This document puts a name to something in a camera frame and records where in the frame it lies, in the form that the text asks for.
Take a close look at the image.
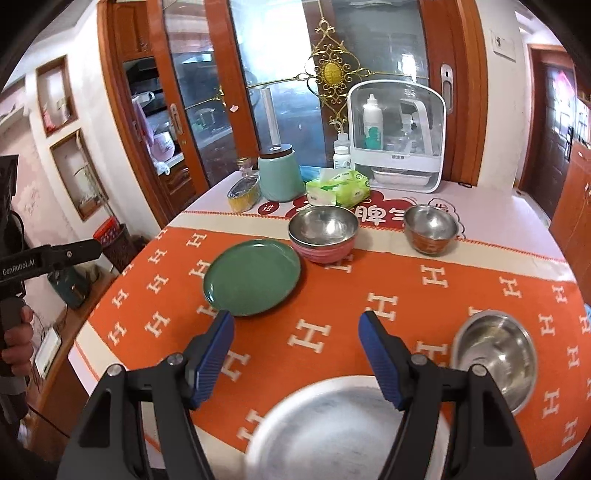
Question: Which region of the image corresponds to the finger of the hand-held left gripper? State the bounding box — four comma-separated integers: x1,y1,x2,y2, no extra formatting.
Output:
44,239,103,273

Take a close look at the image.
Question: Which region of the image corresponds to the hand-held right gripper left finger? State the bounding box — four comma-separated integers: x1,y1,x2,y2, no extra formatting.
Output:
55,310,235,480

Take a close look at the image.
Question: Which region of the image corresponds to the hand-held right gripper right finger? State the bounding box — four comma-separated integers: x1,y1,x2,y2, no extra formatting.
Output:
359,310,532,480

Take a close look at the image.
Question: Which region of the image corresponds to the large steel bowl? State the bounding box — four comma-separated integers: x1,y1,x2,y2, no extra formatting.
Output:
450,310,539,416

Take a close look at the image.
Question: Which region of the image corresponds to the small steel bowl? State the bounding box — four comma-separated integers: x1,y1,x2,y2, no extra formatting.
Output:
403,204,460,256

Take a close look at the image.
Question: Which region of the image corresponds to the person's left forearm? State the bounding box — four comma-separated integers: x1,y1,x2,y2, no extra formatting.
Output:
0,367,35,423

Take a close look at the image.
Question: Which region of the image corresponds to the person's left hand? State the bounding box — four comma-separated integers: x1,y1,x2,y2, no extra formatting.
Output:
0,305,35,370

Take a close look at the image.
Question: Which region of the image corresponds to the small green appliance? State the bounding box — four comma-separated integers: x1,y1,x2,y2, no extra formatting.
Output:
48,268,90,309

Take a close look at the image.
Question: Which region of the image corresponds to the red plastic basket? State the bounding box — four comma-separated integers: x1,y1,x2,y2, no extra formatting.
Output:
95,217,123,243

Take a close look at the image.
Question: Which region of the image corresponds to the orange patterned tablecloth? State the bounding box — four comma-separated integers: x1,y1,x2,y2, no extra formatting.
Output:
76,210,591,480

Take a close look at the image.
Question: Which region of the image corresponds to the white flat device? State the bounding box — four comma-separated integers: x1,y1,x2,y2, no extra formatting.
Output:
34,325,63,379

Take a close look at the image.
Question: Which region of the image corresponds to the green plate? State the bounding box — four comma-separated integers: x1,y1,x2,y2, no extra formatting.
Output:
203,239,302,317

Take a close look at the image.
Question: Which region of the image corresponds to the pink steel bowl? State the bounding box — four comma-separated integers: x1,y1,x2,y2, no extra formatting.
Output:
288,205,360,265

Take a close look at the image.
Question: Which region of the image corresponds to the pink kitchen appliance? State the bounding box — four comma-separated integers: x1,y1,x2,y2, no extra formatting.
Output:
150,131,176,160

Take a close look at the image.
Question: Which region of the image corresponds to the yellow tin can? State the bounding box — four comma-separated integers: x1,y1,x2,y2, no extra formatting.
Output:
227,175,262,214

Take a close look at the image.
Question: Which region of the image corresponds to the green tissue pack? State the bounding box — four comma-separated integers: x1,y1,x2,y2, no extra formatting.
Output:
305,168,372,208

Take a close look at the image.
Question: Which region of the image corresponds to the mint green canister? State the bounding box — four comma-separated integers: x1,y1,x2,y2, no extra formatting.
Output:
257,144,305,201

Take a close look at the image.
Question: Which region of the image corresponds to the white pill bottle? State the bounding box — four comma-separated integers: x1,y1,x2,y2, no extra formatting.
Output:
333,134,352,169

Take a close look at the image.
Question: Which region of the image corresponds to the clear plastic bottle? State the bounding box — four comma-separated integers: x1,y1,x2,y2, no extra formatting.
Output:
394,115,419,153

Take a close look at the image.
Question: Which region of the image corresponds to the white storage box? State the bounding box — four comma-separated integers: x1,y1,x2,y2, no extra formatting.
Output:
347,82,446,193

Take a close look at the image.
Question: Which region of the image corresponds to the white bottle green label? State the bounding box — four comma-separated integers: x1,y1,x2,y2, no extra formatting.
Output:
362,93,385,151

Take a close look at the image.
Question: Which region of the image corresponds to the wooden cabinet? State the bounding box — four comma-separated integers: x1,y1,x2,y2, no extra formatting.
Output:
549,92,591,278

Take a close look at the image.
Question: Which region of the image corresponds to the wooden glass sliding door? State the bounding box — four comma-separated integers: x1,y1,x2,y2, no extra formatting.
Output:
97,0,490,227

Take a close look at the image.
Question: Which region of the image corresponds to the dark entrance door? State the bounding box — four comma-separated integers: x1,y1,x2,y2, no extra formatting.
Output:
536,60,578,217

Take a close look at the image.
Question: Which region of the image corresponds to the golden door ornament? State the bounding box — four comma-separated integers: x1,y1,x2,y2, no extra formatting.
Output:
295,21,372,125

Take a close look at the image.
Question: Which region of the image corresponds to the wooden wall niche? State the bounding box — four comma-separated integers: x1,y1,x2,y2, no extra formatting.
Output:
50,129,112,222
36,54,79,138

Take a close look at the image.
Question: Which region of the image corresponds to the silver door handle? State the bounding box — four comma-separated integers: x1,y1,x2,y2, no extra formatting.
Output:
440,65,455,104
168,104,182,148

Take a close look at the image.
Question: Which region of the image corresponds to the white light switch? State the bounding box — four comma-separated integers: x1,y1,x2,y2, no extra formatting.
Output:
490,31,517,58

